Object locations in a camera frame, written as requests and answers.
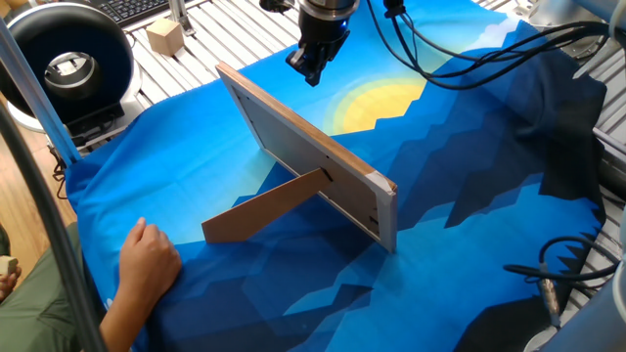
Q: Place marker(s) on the blue landscape print cloth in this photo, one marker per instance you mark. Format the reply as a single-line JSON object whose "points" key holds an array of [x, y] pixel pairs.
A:
{"points": [[440, 220]]}

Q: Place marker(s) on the person's right hand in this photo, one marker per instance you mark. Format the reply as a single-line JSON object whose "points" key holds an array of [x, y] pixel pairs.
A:
{"points": [[149, 264]]}

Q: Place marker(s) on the black keyboard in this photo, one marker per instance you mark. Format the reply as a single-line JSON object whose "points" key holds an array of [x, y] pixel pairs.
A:
{"points": [[132, 9]]}

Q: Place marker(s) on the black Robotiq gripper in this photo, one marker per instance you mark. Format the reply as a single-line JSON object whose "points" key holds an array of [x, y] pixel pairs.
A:
{"points": [[324, 30]]}

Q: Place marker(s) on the metal stand bracket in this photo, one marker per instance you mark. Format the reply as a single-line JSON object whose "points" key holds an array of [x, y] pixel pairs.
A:
{"points": [[178, 14]]}

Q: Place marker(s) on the green trousers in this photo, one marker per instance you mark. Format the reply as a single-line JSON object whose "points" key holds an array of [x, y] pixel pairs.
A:
{"points": [[29, 322]]}

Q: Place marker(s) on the large wooden cube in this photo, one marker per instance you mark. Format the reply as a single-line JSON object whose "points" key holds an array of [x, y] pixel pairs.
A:
{"points": [[165, 38]]}

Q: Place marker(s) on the black foreground tube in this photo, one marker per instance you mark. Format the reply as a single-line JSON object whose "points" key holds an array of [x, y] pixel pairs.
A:
{"points": [[74, 293]]}

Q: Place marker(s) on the aluminium frame post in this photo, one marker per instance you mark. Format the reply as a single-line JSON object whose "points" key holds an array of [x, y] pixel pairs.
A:
{"points": [[39, 98]]}

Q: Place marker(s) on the person's left hand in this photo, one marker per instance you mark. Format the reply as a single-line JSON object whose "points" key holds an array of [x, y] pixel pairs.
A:
{"points": [[7, 287]]}

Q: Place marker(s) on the wooden picture frame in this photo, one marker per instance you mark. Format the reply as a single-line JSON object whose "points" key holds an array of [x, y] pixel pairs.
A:
{"points": [[313, 151]]}

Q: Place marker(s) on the small wooden cube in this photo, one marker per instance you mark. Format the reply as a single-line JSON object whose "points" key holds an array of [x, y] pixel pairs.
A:
{"points": [[8, 266]]}

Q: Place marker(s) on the person's right forearm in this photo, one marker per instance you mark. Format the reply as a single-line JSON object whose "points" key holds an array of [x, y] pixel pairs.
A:
{"points": [[122, 327]]}

